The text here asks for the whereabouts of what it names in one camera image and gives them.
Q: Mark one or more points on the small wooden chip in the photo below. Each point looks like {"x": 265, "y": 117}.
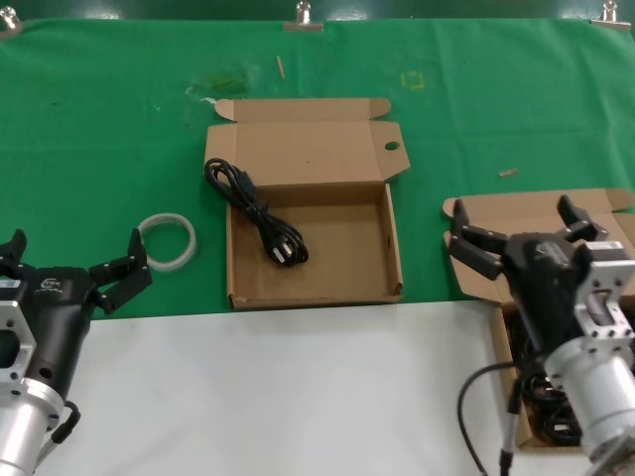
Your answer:
{"x": 508, "y": 173}

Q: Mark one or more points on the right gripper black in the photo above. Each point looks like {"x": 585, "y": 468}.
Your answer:
{"x": 541, "y": 277}

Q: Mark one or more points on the translucent white tape roll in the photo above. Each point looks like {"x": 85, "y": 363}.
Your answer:
{"x": 192, "y": 243}

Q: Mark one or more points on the left wrist silver camera mount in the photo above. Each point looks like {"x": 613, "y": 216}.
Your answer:
{"x": 15, "y": 317}

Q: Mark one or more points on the open brown cardboard box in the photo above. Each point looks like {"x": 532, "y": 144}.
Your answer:
{"x": 521, "y": 213}

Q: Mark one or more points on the wrist silver camera mount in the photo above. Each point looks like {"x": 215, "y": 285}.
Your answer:
{"x": 605, "y": 277}
{"x": 15, "y": 317}

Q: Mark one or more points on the green table cloth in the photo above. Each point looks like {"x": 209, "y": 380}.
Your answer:
{"x": 99, "y": 149}

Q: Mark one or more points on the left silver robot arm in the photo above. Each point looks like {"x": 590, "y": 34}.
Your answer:
{"x": 20, "y": 431}

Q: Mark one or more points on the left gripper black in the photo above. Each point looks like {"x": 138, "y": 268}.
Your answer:
{"x": 54, "y": 317}

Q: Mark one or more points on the white plastic scrap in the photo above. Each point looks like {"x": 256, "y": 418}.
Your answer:
{"x": 208, "y": 100}

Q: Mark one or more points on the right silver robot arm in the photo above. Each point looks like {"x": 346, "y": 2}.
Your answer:
{"x": 595, "y": 396}

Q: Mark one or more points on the cardboard box with round hole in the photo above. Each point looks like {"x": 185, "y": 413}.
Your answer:
{"x": 337, "y": 248}

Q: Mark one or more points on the thin wooden stick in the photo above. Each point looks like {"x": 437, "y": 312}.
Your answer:
{"x": 281, "y": 67}

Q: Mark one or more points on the right wrist silver camera mount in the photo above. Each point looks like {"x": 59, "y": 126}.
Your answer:
{"x": 605, "y": 277}

